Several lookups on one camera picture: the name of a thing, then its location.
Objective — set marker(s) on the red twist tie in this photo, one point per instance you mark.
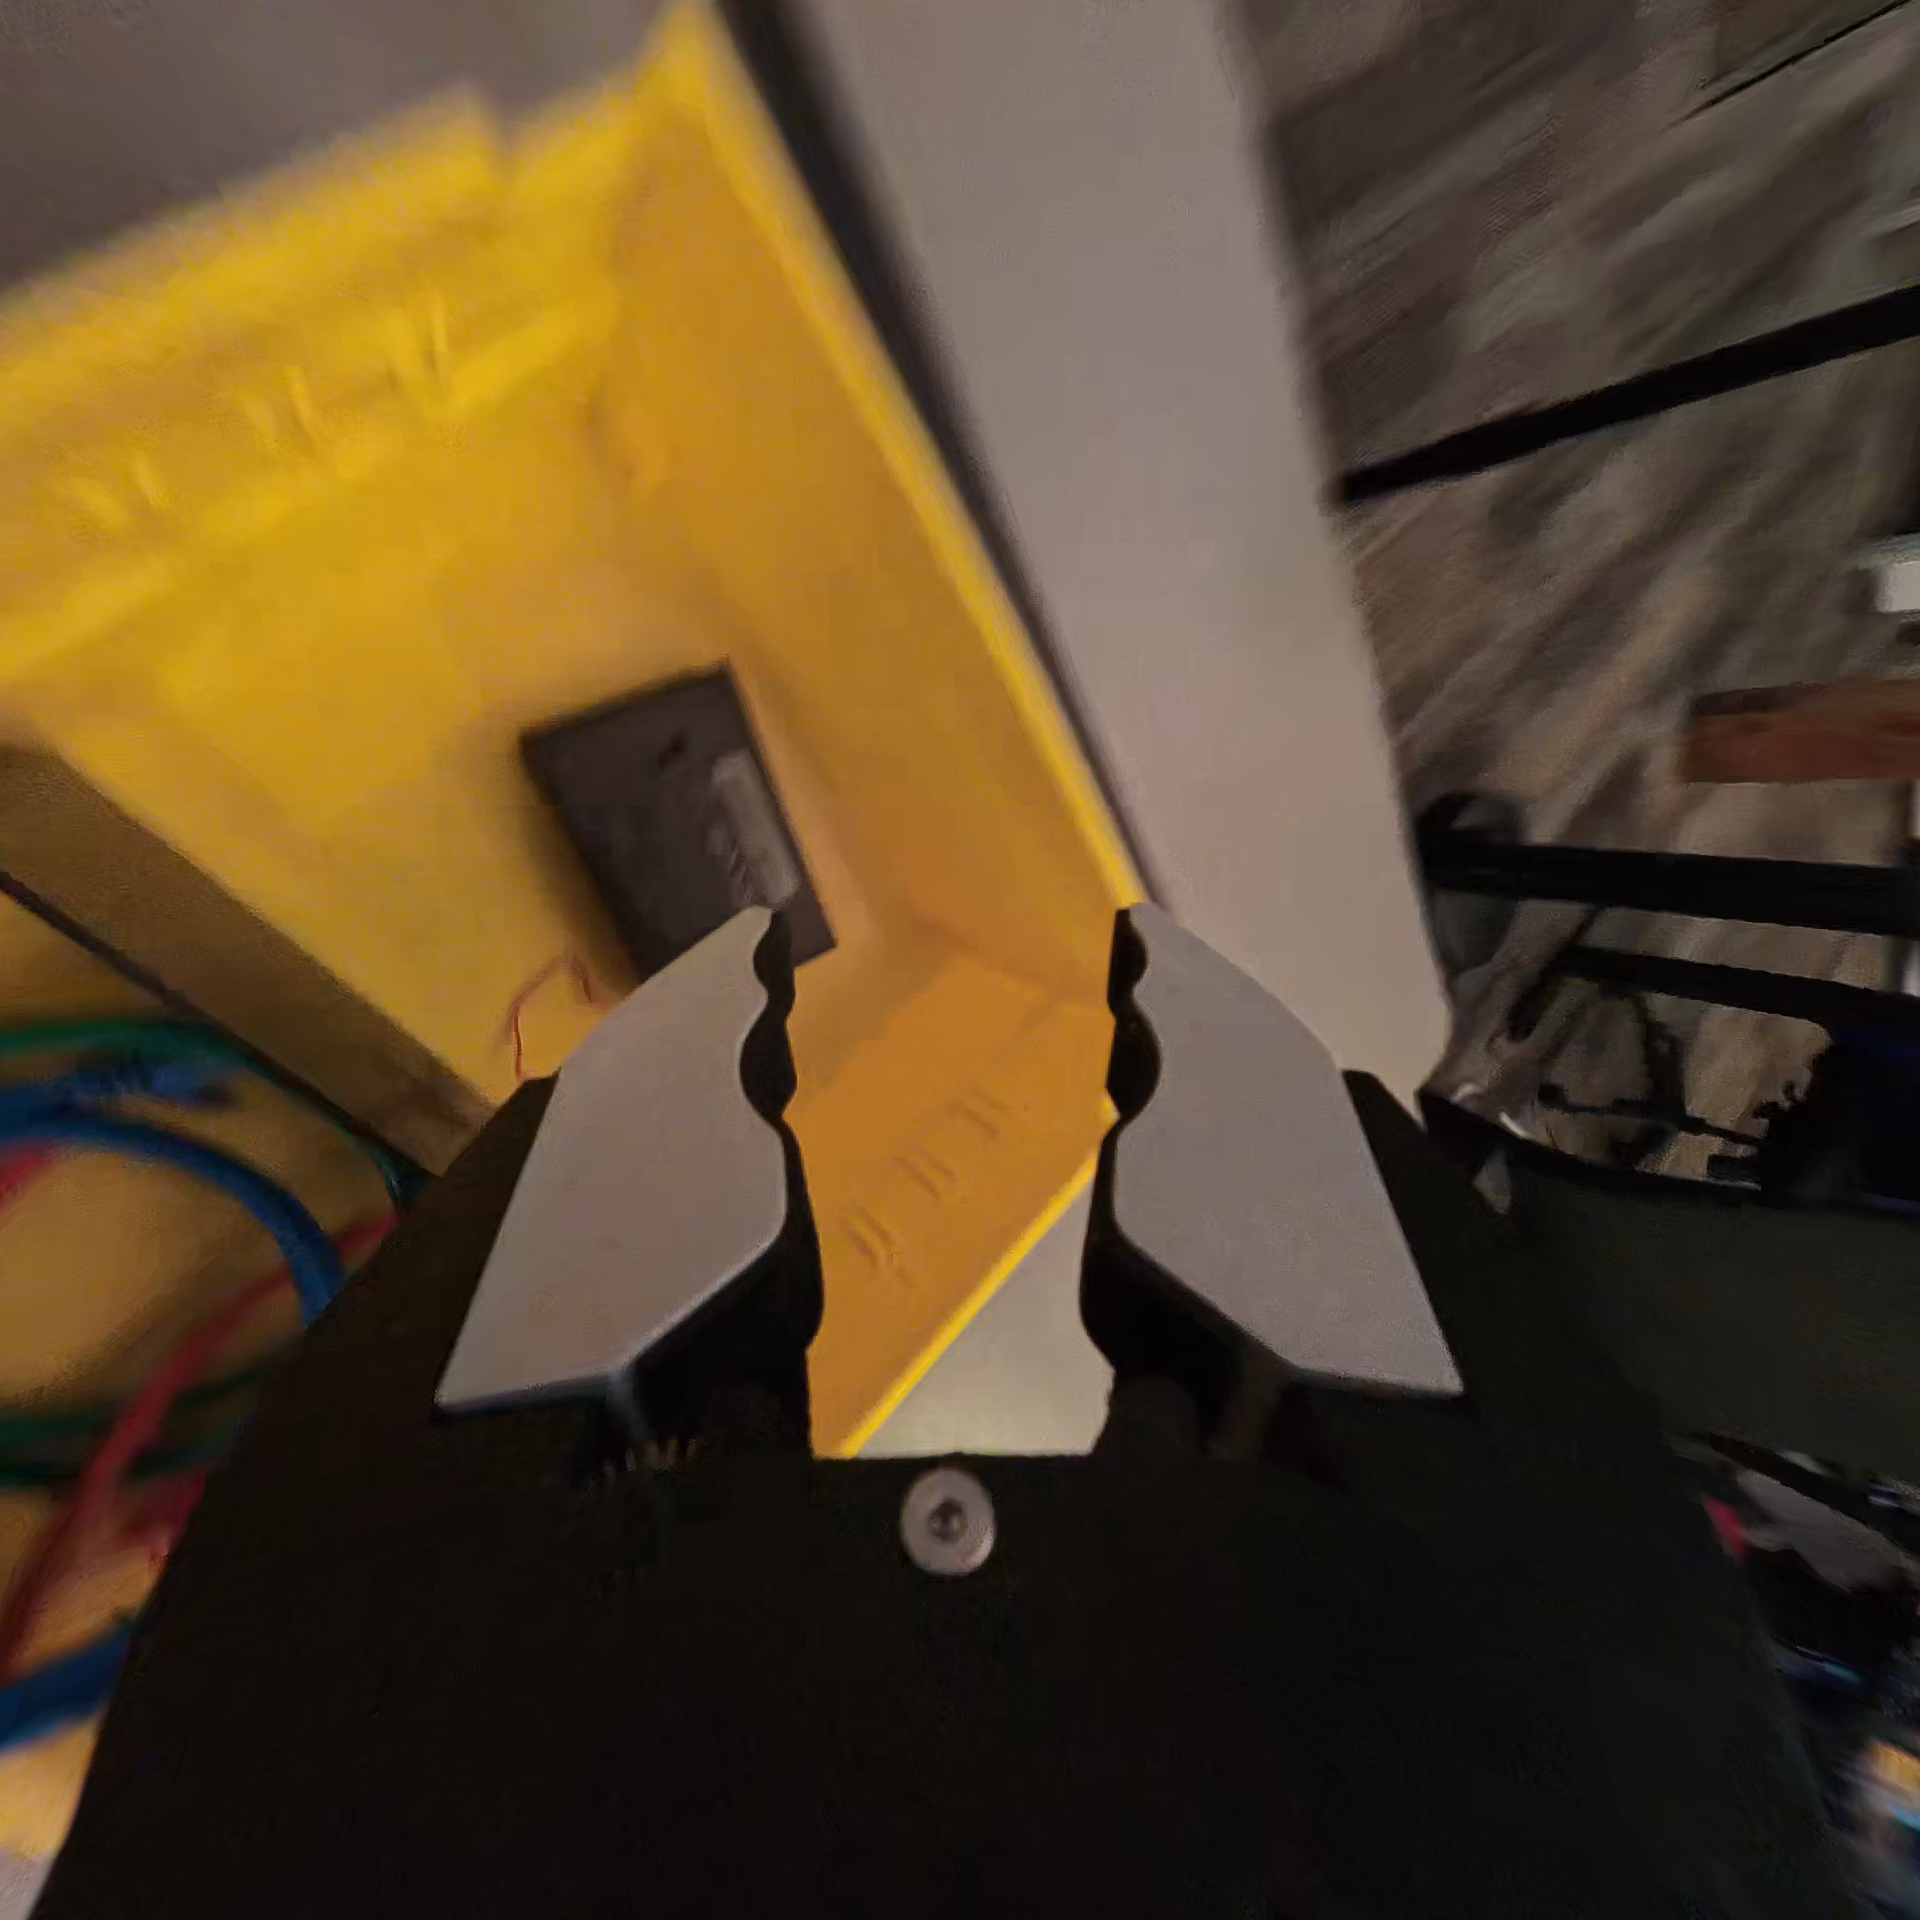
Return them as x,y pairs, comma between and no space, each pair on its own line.
518,1027

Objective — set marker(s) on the black metal frame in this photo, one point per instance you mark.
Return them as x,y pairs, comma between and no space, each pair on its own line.
1649,878

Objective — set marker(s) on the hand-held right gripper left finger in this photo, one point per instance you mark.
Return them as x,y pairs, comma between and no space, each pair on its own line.
630,1199

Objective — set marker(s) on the yellow plastic bin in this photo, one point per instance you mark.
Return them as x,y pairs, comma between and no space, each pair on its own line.
452,524

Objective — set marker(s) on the person's dark clothing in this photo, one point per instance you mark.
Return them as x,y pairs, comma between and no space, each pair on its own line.
1727,1307

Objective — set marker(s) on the black ethernet switch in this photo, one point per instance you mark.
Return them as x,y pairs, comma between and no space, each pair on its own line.
660,811

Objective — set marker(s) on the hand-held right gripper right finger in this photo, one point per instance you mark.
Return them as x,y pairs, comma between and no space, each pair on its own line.
1276,1199

